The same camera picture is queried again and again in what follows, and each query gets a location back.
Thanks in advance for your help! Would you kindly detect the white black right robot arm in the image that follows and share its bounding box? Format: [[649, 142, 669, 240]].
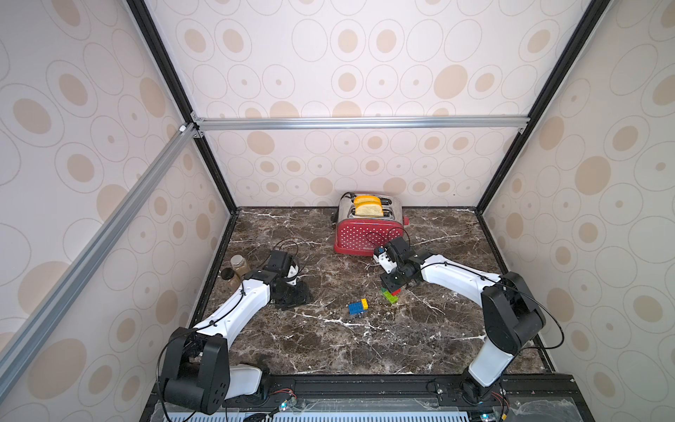
[[374, 237, 545, 394]]

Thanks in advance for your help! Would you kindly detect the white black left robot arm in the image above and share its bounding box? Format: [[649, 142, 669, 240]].
[[156, 250, 310, 415]]

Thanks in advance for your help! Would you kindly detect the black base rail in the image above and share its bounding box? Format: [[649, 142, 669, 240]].
[[142, 374, 594, 421]]

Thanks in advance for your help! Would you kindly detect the front yellow toast slice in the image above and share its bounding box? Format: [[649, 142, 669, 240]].
[[354, 202, 384, 218]]

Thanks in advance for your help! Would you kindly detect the horizontal aluminium frame bar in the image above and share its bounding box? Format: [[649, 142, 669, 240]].
[[191, 114, 531, 133]]

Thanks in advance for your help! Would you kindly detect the diagonal aluminium frame bar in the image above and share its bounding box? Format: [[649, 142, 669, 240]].
[[1, 123, 197, 400]]

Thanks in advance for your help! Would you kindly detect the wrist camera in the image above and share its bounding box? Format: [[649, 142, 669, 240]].
[[374, 246, 397, 274], [287, 264, 300, 286]]

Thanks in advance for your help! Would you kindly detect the rear yellow toast slice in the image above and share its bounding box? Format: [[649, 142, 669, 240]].
[[353, 195, 381, 207]]

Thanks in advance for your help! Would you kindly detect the black round lid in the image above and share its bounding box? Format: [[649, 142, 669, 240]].
[[220, 267, 237, 281]]

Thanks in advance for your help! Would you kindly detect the glass jar with beige lid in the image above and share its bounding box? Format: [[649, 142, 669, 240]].
[[230, 254, 251, 279]]

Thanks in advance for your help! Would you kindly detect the yellow toast slice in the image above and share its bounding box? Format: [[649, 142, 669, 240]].
[[353, 195, 381, 207], [354, 202, 384, 218]]

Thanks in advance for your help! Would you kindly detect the red polka dot toaster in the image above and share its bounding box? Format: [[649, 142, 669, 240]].
[[332, 192, 409, 256]]

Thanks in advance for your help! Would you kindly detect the lime green lego brick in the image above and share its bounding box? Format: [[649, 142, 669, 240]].
[[381, 288, 398, 304]]

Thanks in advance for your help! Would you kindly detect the blue lego brick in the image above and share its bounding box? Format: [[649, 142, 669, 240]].
[[348, 301, 367, 316]]

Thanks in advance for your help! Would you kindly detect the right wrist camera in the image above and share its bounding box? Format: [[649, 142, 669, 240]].
[[374, 246, 397, 274]]

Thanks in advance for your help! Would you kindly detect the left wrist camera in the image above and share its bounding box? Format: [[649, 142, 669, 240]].
[[287, 264, 300, 286]]

